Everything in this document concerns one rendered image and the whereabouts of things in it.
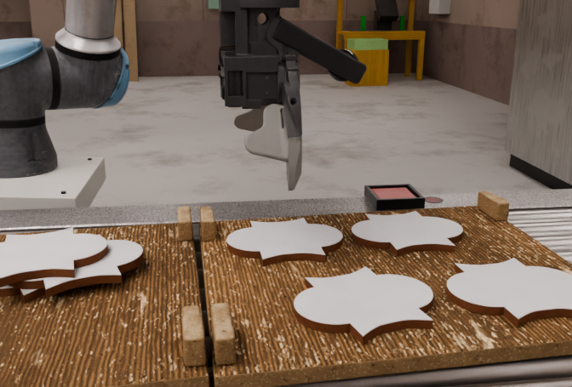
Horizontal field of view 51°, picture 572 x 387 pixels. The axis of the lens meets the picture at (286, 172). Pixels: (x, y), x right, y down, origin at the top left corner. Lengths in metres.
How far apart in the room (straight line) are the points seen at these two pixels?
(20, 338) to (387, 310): 0.33
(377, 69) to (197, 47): 3.09
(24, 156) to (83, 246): 0.48
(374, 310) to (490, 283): 0.14
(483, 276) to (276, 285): 0.22
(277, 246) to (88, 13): 0.60
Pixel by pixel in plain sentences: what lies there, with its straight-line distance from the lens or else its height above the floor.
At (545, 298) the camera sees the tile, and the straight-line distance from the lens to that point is 0.64.
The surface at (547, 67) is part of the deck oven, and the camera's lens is 4.40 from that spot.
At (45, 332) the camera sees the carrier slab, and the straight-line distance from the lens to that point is 0.59.
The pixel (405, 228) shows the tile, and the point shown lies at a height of 0.95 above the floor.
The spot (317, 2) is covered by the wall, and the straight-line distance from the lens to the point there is 10.44.
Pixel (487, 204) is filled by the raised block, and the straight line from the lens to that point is 0.87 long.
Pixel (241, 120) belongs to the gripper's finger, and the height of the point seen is 1.08.
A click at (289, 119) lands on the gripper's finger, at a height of 1.10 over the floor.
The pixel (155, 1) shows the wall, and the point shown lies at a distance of 10.34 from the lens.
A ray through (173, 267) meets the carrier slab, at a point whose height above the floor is 0.94.
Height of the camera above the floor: 1.22
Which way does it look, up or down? 16 degrees down
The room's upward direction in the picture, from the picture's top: straight up
